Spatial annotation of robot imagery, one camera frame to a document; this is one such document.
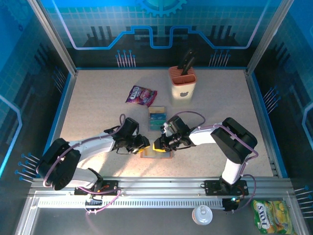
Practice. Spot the brown card holder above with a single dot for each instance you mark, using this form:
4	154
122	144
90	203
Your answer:
168	154

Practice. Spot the dark teal card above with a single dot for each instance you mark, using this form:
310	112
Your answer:
156	122

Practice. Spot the blue card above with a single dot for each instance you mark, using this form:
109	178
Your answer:
157	116

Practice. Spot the tan card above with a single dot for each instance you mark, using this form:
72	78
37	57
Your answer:
156	110

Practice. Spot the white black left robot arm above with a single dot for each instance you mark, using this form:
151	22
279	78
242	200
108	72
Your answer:
97	145

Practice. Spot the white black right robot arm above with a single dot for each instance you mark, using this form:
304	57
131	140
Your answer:
205	137

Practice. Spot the clear plastic tray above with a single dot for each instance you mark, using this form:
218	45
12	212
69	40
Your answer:
157	118

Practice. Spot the purple candy bag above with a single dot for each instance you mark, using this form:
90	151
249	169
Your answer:
141	96

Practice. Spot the cream orange knife block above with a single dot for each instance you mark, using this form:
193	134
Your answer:
182	85

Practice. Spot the white tin can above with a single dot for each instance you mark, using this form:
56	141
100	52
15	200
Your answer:
202	215

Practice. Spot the black controller box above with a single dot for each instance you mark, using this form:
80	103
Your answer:
230	205

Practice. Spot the green yellow candy bag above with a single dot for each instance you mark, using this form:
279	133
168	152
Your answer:
272	216

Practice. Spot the aluminium mounting rail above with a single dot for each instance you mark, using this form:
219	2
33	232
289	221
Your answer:
159	186

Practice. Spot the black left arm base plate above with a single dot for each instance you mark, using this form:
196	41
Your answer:
110	184

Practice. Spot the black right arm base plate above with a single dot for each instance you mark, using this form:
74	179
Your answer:
212	188

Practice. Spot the aluminium side rail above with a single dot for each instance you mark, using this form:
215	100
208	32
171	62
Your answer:
66	102
258	110

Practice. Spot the aluminium frame post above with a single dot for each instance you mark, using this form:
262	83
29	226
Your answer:
269	36
52	36

